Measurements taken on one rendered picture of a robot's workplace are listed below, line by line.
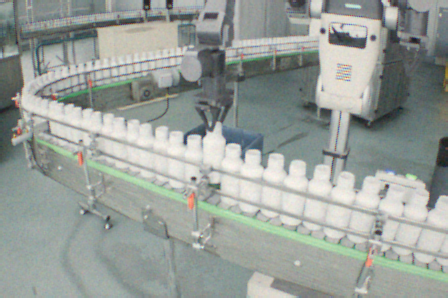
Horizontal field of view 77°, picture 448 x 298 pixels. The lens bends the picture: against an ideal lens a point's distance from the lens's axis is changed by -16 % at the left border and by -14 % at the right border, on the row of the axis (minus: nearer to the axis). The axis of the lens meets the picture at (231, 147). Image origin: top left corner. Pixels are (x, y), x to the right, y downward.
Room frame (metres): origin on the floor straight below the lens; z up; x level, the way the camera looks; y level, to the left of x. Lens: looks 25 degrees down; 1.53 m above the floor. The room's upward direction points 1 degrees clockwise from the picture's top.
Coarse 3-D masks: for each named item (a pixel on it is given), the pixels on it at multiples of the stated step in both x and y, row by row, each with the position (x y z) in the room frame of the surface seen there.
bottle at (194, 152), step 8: (192, 136) 0.84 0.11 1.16; (192, 144) 0.81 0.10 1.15; (200, 144) 0.82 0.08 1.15; (184, 152) 0.82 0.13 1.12; (192, 152) 0.81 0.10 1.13; (200, 152) 0.81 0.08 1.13; (200, 160) 0.80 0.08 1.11; (192, 168) 0.80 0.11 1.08; (192, 176) 0.80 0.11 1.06; (200, 176) 0.80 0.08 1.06
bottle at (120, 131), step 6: (114, 120) 0.96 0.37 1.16; (120, 120) 0.95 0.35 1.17; (114, 126) 0.95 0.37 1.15; (120, 126) 0.95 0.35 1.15; (114, 132) 0.94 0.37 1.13; (120, 132) 0.94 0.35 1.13; (126, 132) 0.95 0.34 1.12; (120, 138) 0.93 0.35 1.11; (114, 144) 0.94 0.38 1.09; (120, 144) 0.93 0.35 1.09; (114, 150) 0.94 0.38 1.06; (120, 150) 0.93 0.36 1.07; (126, 150) 0.94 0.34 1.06; (120, 156) 0.93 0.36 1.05; (126, 156) 0.94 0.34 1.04; (120, 162) 0.93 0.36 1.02
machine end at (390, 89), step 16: (384, 0) 3.90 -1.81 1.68; (384, 32) 3.89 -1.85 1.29; (384, 48) 3.89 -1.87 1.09; (384, 64) 3.88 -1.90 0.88; (400, 64) 4.39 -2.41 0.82; (304, 80) 4.70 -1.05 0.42; (384, 80) 3.97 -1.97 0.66; (400, 80) 4.46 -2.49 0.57; (304, 96) 4.68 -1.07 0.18; (384, 96) 4.04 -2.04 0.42; (400, 96) 4.57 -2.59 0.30; (368, 112) 3.92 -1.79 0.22; (384, 112) 4.12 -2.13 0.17
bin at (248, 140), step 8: (192, 128) 1.42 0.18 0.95; (200, 128) 1.47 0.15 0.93; (224, 128) 1.47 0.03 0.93; (232, 128) 1.45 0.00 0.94; (240, 128) 1.43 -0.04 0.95; (184, 136) 1.36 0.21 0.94; (200, 136) 1.47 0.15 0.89; (224, 136) 1.47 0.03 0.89; (232, 136) 1.45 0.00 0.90; (240, 136) 1.43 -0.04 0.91; (248, 136) 1.41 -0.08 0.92; (256, 136) 1.39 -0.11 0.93; (240, 144) 1.42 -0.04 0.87; (248, 144) 1.41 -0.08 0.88; (256, 144) 1.31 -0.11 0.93; (216, 184) 1.13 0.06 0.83
